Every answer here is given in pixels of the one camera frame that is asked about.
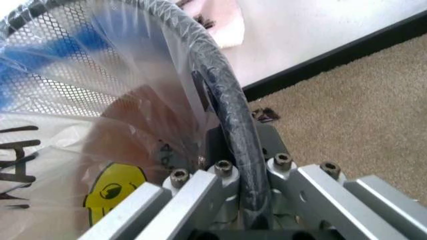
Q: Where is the black mesh metal trash bin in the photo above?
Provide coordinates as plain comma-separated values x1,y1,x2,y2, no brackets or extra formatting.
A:
0,0,272,227

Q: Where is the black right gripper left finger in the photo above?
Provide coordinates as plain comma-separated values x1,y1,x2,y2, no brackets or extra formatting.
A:
79,70,244,240

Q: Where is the small dark debris scrap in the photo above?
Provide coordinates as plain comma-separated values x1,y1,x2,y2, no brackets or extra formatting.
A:
250,106,281,124

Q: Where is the black baseboard strip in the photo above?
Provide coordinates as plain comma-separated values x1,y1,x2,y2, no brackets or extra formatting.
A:
242,10,427,96

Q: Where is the clear printed plastic garbage bag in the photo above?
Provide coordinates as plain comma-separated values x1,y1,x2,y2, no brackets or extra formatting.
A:
0,0,272,240

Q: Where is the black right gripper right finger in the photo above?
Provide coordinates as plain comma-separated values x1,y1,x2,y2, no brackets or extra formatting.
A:
252,124,427,240

